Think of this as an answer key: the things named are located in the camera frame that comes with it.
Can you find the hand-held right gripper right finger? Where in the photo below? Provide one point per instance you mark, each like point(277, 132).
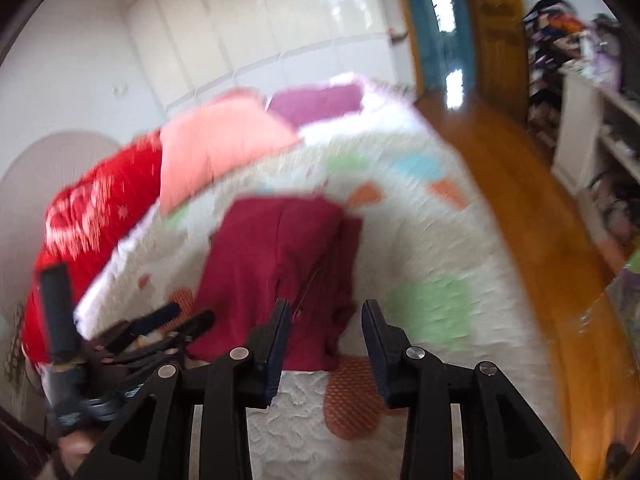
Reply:
point(375, 355)

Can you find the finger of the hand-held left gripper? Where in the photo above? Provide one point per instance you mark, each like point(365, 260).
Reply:
point(192, 327)
point(155, 317)

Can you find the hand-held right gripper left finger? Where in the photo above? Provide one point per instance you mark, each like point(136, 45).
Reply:
point(280, 355)

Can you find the maroon pants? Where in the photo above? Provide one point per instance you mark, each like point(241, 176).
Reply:
point(270, 260)

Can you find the person's left hand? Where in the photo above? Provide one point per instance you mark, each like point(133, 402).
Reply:
point(75, 452)

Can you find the red patterned blanket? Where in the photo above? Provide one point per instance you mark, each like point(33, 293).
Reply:
point(100, 210)

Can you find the white quilt with coloured patches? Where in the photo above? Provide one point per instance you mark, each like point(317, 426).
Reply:
point(425, 240)

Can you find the pink pillow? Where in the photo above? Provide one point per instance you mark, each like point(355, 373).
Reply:
point(215, 150)

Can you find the beige rounded headboard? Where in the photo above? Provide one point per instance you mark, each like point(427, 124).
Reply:
point(30, 185)

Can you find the colourful printed box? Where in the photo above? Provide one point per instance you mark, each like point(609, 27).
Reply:
point(620, 305)

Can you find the purple pillow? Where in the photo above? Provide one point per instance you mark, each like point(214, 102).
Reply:
point(315, 102)

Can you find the white shelf unit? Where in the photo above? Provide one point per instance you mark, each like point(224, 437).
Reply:
point(580, 125)

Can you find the glossy white wardrobe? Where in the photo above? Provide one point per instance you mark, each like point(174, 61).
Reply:
point(250, 20)

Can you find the blue door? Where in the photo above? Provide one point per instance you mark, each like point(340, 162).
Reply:
point(420, 35)

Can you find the wooden door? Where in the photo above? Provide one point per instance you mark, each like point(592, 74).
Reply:
point(495, 35)

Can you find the white wall switch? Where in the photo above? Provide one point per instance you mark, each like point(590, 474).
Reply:
point(120, 91)

